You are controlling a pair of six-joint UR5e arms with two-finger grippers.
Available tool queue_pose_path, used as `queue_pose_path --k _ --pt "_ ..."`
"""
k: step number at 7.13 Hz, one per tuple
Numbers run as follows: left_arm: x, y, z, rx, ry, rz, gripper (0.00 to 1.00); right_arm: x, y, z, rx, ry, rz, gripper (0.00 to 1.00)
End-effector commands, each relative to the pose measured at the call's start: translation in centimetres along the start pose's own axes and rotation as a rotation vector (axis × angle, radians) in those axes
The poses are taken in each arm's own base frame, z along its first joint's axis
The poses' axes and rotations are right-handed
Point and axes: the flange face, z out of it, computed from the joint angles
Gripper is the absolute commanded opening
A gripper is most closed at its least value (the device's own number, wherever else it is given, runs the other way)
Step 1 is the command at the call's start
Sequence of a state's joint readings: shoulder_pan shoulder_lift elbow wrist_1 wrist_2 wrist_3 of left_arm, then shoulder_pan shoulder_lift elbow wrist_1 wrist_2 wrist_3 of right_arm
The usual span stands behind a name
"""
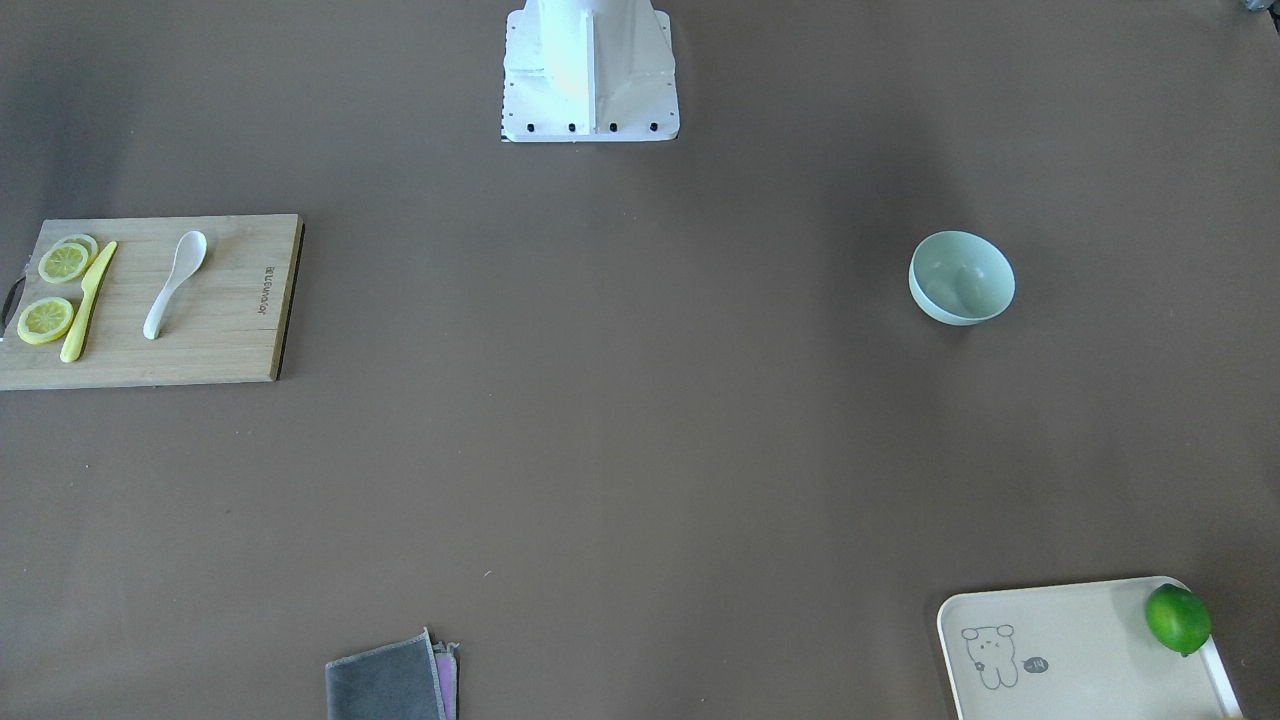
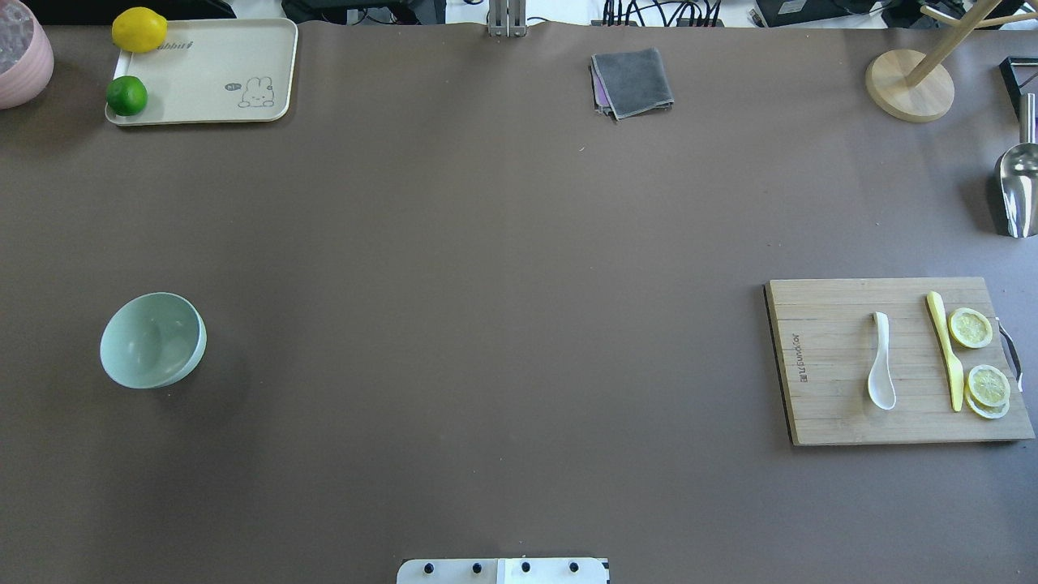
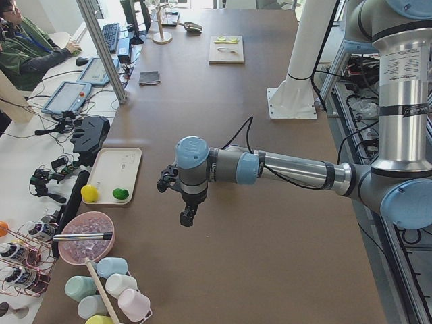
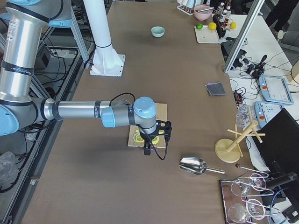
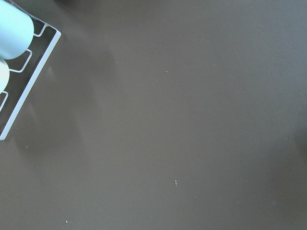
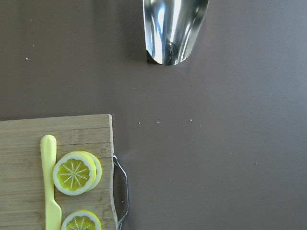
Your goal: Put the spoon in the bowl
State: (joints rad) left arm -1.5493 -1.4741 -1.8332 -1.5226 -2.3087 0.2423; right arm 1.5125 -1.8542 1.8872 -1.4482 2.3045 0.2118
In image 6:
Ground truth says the lemon slice under stack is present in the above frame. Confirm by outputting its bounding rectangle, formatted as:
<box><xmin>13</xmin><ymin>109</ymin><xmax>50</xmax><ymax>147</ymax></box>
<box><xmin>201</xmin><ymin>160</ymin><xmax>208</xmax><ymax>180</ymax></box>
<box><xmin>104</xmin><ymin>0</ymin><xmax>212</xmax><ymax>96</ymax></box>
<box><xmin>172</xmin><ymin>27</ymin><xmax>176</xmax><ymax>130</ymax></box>
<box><xmin>80</xmin><ymin>151</ymin><xmax>103</xmax><ymax>191</ymax></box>

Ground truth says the steel scoop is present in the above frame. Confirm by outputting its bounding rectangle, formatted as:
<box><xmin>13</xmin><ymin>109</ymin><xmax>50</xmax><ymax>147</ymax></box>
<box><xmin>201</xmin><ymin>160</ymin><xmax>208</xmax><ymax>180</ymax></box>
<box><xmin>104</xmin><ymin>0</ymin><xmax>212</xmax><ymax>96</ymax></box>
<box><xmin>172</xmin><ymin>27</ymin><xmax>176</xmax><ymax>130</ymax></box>
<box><xmin>142</xmin><ymin>0</ymin><xmax>209</xmax><ymax>66</ymax></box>

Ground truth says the lower lemon slice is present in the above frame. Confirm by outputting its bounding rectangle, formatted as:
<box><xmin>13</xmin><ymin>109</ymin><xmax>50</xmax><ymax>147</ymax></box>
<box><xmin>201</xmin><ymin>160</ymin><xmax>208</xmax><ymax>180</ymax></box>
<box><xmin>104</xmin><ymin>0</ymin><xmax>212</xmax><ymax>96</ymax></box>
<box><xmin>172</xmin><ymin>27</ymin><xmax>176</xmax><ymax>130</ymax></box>
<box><xmin>61</xmin><ymin>210</ymin><xmax>102</xmax><ymax>230</ymax></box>

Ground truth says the yellow plastic knife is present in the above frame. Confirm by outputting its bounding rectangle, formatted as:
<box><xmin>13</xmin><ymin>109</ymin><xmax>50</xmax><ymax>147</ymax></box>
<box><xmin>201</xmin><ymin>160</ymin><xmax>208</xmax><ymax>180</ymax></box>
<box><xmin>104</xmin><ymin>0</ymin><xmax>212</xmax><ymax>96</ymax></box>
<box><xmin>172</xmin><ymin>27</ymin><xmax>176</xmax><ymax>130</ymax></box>
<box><xmin>40</xmin><ymin>135</ymin><xmax>62</xmax><ymax>230</ymax></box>

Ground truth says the upper lemon slice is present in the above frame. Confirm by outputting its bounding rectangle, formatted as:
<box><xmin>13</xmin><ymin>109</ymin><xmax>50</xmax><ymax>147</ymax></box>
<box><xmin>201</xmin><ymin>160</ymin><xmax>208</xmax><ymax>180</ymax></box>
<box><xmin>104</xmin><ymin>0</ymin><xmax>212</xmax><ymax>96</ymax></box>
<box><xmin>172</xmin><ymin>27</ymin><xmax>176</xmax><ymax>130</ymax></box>
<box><xmin>53</xmin><ymin>151</ymin><xmax>97</xmax><ymax>196</ymax></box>

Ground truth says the metal board handle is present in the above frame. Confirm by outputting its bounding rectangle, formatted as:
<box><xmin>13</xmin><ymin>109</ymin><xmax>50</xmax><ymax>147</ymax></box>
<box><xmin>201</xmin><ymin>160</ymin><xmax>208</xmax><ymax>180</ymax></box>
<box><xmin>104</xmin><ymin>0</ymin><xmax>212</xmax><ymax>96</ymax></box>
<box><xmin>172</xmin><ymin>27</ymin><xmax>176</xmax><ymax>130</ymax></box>
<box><xmin>113</xmin><ymin>155</ymin><xmax>130</xmax><ymax>230</ymax></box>

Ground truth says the bamboo cutting board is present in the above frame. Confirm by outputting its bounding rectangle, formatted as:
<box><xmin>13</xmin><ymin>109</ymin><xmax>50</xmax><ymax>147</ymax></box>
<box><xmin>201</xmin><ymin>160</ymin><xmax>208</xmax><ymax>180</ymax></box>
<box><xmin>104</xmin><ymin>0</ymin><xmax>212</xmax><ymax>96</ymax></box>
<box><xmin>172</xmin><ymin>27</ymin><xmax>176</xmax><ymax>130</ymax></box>
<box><xmin>0</xmin><ymin>114</ymin><xmax>118</xmax><ymax>230</ymax></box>

